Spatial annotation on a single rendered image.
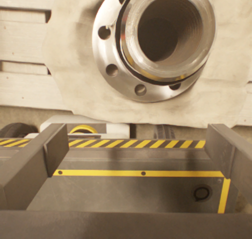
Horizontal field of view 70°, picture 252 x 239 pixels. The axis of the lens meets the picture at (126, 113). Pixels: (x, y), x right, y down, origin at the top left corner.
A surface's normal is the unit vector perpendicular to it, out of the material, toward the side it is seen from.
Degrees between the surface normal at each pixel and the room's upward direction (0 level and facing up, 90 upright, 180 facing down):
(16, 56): 0
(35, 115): 0
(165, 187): 0
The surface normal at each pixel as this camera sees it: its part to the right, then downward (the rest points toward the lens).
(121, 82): -0.03, 0.29
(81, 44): 0.86, 0.18
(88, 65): 0.69, -0.25
